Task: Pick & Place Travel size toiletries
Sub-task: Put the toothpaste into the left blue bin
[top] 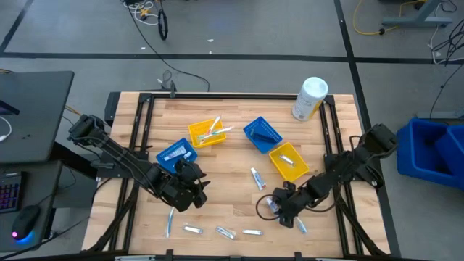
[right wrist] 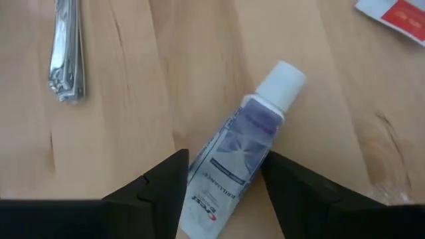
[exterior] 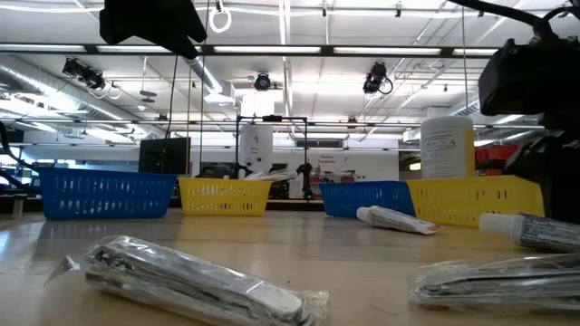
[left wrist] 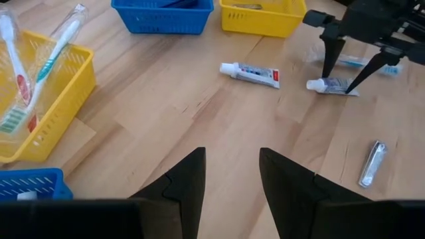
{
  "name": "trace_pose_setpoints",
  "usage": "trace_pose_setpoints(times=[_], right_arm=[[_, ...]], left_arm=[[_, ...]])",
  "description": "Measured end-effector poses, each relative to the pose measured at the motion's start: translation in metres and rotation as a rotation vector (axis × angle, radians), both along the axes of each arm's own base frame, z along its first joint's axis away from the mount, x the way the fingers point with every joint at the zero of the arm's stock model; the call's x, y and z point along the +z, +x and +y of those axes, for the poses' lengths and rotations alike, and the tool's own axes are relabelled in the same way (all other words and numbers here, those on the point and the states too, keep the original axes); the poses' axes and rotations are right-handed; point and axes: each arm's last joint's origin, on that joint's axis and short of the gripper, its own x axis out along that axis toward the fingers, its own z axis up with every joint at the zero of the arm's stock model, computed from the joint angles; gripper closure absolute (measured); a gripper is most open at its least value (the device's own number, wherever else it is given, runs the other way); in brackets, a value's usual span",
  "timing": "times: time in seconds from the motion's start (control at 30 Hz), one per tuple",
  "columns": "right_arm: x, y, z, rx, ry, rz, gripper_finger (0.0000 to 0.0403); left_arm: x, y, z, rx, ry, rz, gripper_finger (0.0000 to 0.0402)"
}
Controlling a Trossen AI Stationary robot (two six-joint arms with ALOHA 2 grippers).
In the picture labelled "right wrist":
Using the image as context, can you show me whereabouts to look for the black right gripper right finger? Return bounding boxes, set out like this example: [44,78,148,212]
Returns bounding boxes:
[261,151,388,239]

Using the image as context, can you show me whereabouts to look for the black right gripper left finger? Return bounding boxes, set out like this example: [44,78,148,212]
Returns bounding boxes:
[101,148,190,239]

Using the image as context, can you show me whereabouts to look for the white travel toothpaste tube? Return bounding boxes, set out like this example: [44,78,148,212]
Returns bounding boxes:
[179,60,307,239]
[354,0,425,47]

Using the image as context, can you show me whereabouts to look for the silver nail clipper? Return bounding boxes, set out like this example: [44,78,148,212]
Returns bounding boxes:
[48,0,86,103]

